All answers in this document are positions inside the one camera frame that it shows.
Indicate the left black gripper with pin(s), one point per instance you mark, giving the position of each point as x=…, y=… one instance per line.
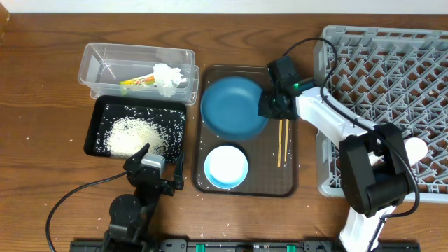
x=170, y=190

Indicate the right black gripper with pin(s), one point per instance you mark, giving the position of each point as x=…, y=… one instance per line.
x=265, y=108

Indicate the dark blue plate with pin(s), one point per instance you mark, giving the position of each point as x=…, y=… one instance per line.
x=229, y=108

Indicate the pile of rice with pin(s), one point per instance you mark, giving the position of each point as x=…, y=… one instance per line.
x=129, y=135

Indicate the light blue white bowl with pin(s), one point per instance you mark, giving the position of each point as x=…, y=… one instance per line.
x=226, y=167

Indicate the yellow green snack wrapper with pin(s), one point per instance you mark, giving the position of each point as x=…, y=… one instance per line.
x=142, y=80

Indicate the white tissue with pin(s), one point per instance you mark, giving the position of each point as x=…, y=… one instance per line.
x=167, y=79

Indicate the white cup pink inside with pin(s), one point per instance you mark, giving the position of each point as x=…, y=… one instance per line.
x=416, y=150

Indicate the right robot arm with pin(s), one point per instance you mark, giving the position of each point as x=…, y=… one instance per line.
x=376, y=173

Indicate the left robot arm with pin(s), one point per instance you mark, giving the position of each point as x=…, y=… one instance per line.
x=131, y=213

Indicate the grey dishwasher rack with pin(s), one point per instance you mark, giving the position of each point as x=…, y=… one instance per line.
x=394, y=76

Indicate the left wooden chopstick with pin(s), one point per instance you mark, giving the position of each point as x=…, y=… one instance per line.
x=279, y=143

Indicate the wooden chopstick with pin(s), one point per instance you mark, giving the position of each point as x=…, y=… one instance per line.
x=286, y=140
x=279, y=143

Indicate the right wooden chopstick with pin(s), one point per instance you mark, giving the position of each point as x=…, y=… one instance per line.
x=286, y=140

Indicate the black plastic tray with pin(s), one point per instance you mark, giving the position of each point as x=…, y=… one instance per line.
x=170, y=116

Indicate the brown serving tray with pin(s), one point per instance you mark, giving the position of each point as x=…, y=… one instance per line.
x=264, y=178

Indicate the clear plastic bin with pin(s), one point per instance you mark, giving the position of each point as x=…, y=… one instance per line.
x=105, y=66

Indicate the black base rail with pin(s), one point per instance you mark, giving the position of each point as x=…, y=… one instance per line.
x=179, y=245

